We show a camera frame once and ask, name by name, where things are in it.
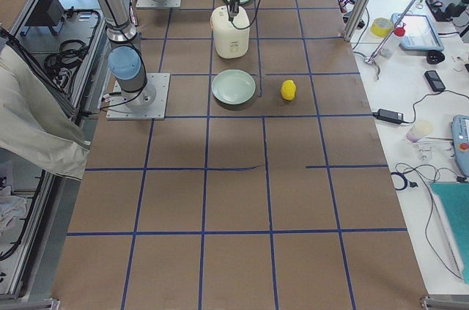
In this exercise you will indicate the beige cloth cover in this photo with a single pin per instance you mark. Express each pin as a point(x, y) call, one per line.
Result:
point(34, 126)

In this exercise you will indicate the black smartphone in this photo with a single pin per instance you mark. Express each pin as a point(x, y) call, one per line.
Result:
point(434, 81)

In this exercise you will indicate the plastic cup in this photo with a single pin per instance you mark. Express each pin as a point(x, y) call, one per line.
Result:
point(419, 130)

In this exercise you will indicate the yellow tape roll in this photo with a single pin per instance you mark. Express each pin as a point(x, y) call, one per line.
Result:
point(381, 27)

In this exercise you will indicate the teal mat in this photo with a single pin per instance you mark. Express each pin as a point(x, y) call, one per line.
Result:
point(454, 198)

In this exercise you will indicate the red capped bottle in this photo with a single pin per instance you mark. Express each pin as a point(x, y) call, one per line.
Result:
point(393, 42)

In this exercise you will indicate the blue teach pendant tablet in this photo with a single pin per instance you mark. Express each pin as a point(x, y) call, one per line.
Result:
point(420, 34)

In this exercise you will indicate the black power adapter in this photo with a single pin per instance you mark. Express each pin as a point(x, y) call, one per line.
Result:
point(389, 116)

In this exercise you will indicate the white rice cooker pink handle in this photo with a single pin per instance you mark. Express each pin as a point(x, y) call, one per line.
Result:
point(231, 40)

